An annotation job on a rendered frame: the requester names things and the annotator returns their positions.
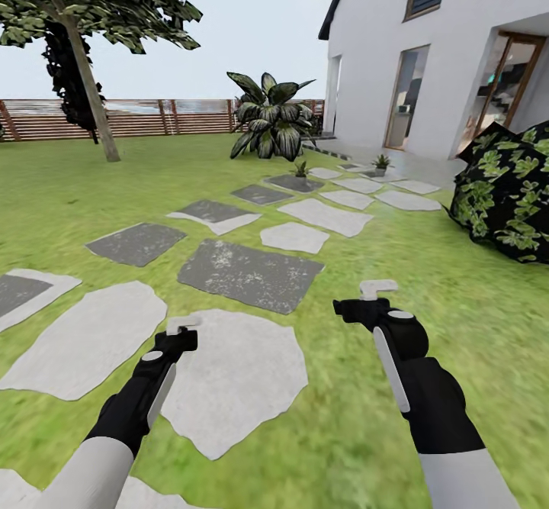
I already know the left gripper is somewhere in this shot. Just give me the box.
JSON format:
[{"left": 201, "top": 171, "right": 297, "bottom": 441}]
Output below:
[{"left": 154, "top": 326, "right": 198, "bottom": 357}]

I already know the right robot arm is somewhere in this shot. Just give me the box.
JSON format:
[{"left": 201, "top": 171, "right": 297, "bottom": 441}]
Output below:
[{"left": 333, "top": 280, "right": 521, "bottom": 509}]

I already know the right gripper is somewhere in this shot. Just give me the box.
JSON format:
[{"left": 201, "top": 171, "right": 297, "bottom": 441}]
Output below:
[{"left": 333, "top": 298, "right": 390, "bottom": 327}]

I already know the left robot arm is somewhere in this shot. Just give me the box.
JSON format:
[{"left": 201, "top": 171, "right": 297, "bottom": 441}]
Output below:
[{"left": 31, "top": 315, "right": 203, "bottom": 509}]

